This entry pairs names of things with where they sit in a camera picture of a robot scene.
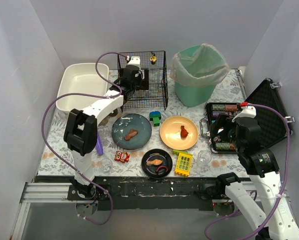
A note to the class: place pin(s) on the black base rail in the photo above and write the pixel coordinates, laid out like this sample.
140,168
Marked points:
128,193

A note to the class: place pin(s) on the brown sauce jar white lid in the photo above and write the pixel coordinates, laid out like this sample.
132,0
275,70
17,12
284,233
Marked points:
114,113

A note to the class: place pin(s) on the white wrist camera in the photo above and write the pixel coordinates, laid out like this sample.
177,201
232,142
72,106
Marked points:
134,61
246,111

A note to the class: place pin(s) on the yellow green toy window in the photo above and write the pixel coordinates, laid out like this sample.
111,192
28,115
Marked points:
183,164

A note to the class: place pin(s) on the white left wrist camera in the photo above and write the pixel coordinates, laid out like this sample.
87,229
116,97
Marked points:
134,61

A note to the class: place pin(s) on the clear glass bottle gold cap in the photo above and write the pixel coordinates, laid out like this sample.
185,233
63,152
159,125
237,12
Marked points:
153,58

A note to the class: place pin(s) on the green trash bin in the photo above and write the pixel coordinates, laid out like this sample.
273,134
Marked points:
193,96

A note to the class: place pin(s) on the red owl toy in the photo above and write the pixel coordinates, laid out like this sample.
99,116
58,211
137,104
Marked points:
122,156

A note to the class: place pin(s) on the black wire basket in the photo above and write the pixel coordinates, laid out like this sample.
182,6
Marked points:
152,91

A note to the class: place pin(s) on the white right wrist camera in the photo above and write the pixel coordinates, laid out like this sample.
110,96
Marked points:
246,111

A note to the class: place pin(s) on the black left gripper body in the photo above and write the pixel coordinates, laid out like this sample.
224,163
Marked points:
144,79

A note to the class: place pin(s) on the purple chip stack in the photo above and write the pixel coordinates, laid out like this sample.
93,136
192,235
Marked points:
215,114

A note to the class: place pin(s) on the small black plate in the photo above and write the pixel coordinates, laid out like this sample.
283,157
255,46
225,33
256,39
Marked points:
157,172

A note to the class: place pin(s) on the green blue chip stack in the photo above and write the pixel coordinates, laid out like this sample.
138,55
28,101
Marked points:
218,107

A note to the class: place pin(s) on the brown meat slice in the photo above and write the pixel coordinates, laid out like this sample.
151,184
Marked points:
132,133

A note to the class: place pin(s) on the clear plastic bin liner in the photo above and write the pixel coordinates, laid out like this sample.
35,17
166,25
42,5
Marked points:
199,66

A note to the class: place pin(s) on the clear glass cup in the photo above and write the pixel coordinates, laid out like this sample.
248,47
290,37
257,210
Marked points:
204,157
106,165

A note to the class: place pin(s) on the yellow plate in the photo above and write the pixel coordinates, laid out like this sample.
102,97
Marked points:
170,131

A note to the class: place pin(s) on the purple toy piece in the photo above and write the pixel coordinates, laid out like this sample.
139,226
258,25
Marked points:
99,146

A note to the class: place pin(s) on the red chicken drumstick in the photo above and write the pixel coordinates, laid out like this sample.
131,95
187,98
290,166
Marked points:
183,132

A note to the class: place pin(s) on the white rectangular basin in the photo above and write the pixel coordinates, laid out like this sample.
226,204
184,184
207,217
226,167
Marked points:
82,78

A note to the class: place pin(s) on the left clear glass cup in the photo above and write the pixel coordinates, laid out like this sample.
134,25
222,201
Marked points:
106,165

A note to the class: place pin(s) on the red chip stack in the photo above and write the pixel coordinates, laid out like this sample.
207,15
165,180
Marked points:
231,108

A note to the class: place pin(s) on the blue ceramic plate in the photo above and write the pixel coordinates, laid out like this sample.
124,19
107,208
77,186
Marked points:
124,124

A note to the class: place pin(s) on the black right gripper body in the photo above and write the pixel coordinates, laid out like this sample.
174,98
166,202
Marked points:
220,128

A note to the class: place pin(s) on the black poker chip case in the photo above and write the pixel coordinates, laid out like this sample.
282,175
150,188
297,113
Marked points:
272,128

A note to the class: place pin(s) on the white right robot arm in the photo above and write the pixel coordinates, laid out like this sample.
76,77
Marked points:
274,220

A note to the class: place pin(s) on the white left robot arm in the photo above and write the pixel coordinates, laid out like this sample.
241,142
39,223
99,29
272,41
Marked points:
81,133

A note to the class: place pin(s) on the right clear glass cup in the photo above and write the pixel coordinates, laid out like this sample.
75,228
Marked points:
204,157

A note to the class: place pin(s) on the green blue toy block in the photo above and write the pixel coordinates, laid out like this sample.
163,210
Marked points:
155,117

